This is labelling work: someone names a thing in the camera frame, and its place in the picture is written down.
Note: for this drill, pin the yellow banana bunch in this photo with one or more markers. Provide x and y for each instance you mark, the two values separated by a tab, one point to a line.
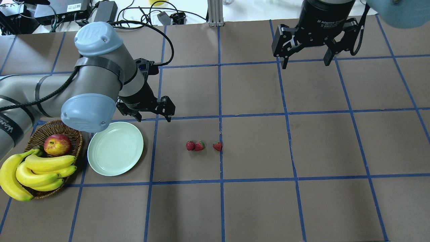
30	171

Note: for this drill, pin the red apple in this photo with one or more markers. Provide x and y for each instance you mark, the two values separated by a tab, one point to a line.
57	145

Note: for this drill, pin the light green plate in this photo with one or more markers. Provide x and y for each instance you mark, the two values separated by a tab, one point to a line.
115	150

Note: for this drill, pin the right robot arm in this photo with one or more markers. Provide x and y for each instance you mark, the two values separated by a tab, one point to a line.
400	14

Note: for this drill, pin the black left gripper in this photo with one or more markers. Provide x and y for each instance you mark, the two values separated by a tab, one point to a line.
138	97

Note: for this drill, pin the wicker basket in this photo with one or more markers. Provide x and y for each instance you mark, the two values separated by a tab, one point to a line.
39	136

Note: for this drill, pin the strawberry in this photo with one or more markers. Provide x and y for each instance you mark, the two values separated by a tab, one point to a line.
217	146
190	145
199	146

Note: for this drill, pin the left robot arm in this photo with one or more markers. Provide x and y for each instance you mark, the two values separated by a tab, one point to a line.
105	78

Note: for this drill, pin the black power adapter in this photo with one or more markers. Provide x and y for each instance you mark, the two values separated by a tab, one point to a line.
104	11

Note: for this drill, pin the aluminium frame post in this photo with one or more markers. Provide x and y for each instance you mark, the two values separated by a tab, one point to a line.
215	13

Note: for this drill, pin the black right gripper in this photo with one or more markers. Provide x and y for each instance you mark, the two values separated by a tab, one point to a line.
320	18

